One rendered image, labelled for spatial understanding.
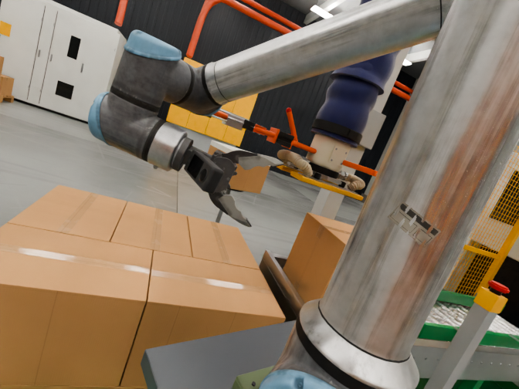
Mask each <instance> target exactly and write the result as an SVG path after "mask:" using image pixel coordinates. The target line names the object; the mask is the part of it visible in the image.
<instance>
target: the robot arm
mask: <svg viewBox="0 0 519 389"><path fill-rule="evenodd" d="M434 39H435V40H436V41H435V42H434V45H433V47H432V50H431V52H430V54H429V57H428V59H427V60H426V64H425V65H424V67H423V70H422V72H421V75H420V77H419V79H418V82H417V84H416V87H415V89H414V90H413V92H412V95H411V97H410V100H409V102H408V104H407V107H406V108H405V112H404V114H403V115H402V119H401V120H400V122H399V125H398V127H397V129H396V132H395V134H394V137H393V138H392V141H391V143H390V145H389V147H388V150H387V152H386V154H385V157H384V159H383V162H382V164H381V166H380V168H379V170H378V173H377V175H376V177H375V180H374V182H373V184H372V186H371V189H370V191H369V193H368V196H367V198H366V200H365V203H364V205H363V207H362V209H361V212H360V214H359V216H358V219H357V221H356V222H355V225H354V227H353V230H352V232H351V234H350V237H349V239H348V242H347V244H346V246H345V247H344V251H343V252H342V255H341V257H340V259H339V262H338V264H337V267H336V269H335V270H334V274H333V276H332V277H331V281H330V282H329V284H328V287H327V289H326V292H325V294H324V296H323V298H320V299H315V300H311V301H309V302H307V303H305V304H304V305H303V306H302V308H301V310H300V313H299V315H298V317H297V319H296V322H295V324H294V326H293V329H292V331H291V333H290V336H289V338H288V340H287V343H286V345H285V347H284V349H283V352H282V354H281V355H280V358H279V360H278V361H277V363H276V365H275V366H274V367H273V369H272V370H271V371H270V373H269V374H268V375H267V376H266V377H265V378H264V379H263V381H262V383H261V384H260V386H259V389H416V387H417V385H418V383H419V370H418V368H417V366H416V362H415V361H414V359H413V356H412V354H411V349H412V346H413V344H414V343H415V341H416V338H417V337H418V335H419V333H420V331H421V329H422V327H423V325H424V323H425V321H426V319H427V317H428V315H429V314H430V312H431V310H432V308H433V306H434V304H435V302H436V300H437V298H438V296H439V294H440V292H441V290H442V289H443V287H444V285H445V283H446V281H447V279H448V277H449V274H450V273H451V271H452V269H453V267H454V266H455V264H456V261H457V259H458V258H459V256H460V253H461V252H462V250H463V247H464V246H465V244H466V242H467V240H468V238H469V237H470V234H471V232H472V231H473V228H474V226H475V224H476V223H477V220H478V218H479V217H480V215H481V213H482V211H483V209H484V207H485V205H486V203H487V201H488V199H489V197H490V195H491V194H492V192H493V190H494V188H495V186H496V184H497V182H498V180H499V178H500V176H501V174H502V172H503V170H504V168H505V167H506V165H507V162H508V161H509V159H510V157H511V155H512V153H513V151H514V148H515V147H516V146H517V143H518V141H519V0H372V1H370V2H367V3H365V4H362V5H359V6H357V7H354V8H351V9H349V10H347V11H345V12H341V13H339V14H336V15H333V16H331V17H329V18H327V19H323V20H321V21H319V22H315V23H314V24H311V25H308V26H305V27H303V28H301V29H298V30H296V31H293V32H290V33H287V34H286V35H283V36H280V37H278V38H275V39H272V40H270V41H268V42H265V43H262V44H260V45H258V46H254V47H252V48H250V49H247V50H244V51H242V52H239V53H237V54H235V55H232V56H229V57H226V58H224V59H221V60H219V61H217V62H214V63H208V64H205V65H203V66H200V67H198V68H195V67H193V66H191V65H189V64H188V63H187V62H185V61H183V60H182V59H181V51H180V50H179V49H176V48H175V47H174V46H171V45H169V44H167V43H166V42H163V41H161V40H160V39H156V38H155V37H153V36H150V35H148V34H147V33H145V32H142V31H140V30H134V31H132V32H131V34H130V36H129V38H128V41H127V43H126V44H125V45H124V52H123V55H122V57H121V59H120V63H119V66H118V68H117V71H116V74H115V77H114V81H113V82H112V86H111V88H110V92H103V93H100V94H99V95H98V96H97V97H96V98H95V100H94V101H93V105H92V106H91V107H90V111H89V115H88V127H89V130H90V132H91V133H92V135H93V136H95V138H97V139H99V140H101V141H103V142H104V143H105V144H107V145H109V146H113V147H116V148H118V149H120V150H122V151H124V152H127V153H129V154H131V155H133V156H135V157H138V158H140V159H141V160H143V161H147V162H148V163H150V164H153V168H154V169H157V168H158V167H159V168H161V169H163V170H165V171H170V170H171V169H174V170H176V171H180V170H181V168H182V166H183V165H184V164H185V167H184V170H185V171H186V172H187V173H188V175H189V176H190V177H191V178H192V179H193V181H194V182H195V183H196V184H197V185H198V186H199V187H200V188H201V189H202V190H203V191H205V192H208V193H209V197H210V199H211V201H212V203H213V204H214V205H215V206H216V207H217V208H219V209H220V210H221V211H223V212H224V213H226V214H227V215H228V216H230V217H231V218H233V219H234V220H236V221H237V222H238V223H240V224H242V225H245V226H247V227H252V226H251V224H250V222H249V220H248V218H246V217H245V216H244V215H243V214H242V212H241V210H240V209H239V208H237V206H236V203H235V198H234V197H233V196H232V195H231V194H226V193H225V192H224V191H226V189H227V188H228V189H230V187H231V185H230V183H229V182H230V179H231V177H232V176H234V175H237V172H236V169H237V167H238V166H237V164H239V165H240V166H241V167H242V168H243V169H244V170H250V169H252V168H253V167H256V166H260V167H265V166H274V167H277V166H281V165H283V162H282V161H279V160H278V159H276V158H274V157H269V156H266V155H262V154H254V153H251V152H248V151H241V150H236V151H230V152H229V153H223V152H221V151H219V150H216V151H215V152H214V154H213V155H211V154H208V153H206V152H204V151H202V150H200V149H198V148H196V147H193V146H192V145H193V140H192V139H190V138H188V137H187V136H188V134H187V131H185V130H183V129H181V128H179V127H176V126H175V125H173V124H171V123H169V122H167V121H165V120H162V119H161V118H159V117H157V115H158V111H159V110H160V107H161V105H162V102H163V101H165V102H168V103H171V104H174V105H175V106H178V107H181V108H183V109H186V110H189V111H190V112H192V113H194V114H196V115H199V116H206V117H207V116H211V115H213V114H215V113H217V112H218V111H219V110H220V109H221V108H222V105H225V104H227V103H228V102H232V101H234V100H238V99H242V98H244V97H247V96H252V95H254V94H257V93H262V92H264V91H267V90H271V89H274V88H277V87H280V86H284V85H287V84H290V83H295V82H297V81H300V80H302V79H307V78H310V77H313V76H317V75H320V74H323V73H327V72H330V71H333V70H336V69H340V68H343V67H346V66H350V65H353V64H355V63H360V62H363V61H365V60H369V59H373V58H375V57H379V56H383V55H386V54H389V53H391V52H396V51H399V50H401V49H406V48H409V47H411V46H416V45H418V44H421V43H424V42H428V41H432V40H434ZM222 191H223V192H222Z"/></svg>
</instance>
